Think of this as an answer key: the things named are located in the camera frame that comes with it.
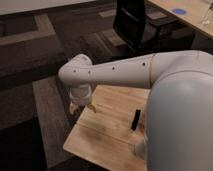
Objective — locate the black office chair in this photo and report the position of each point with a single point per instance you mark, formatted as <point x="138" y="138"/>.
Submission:
<point x="130" y="22"/>

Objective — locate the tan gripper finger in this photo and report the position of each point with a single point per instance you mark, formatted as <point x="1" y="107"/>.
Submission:
<point x="91" y="107"/>
<point x="72" y="108"/>

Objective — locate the blue round disc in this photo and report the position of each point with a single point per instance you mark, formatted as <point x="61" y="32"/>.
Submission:
<point x="179" y="11"/>

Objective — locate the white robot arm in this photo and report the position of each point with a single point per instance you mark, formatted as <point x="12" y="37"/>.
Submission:
<point x="179" y="112"/>

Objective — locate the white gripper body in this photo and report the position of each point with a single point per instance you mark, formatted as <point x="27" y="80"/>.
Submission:
<point x="81" y="95"/>

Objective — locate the wooden desk in background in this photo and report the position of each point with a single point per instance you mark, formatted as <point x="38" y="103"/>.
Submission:
<point x="199" y="14"/>

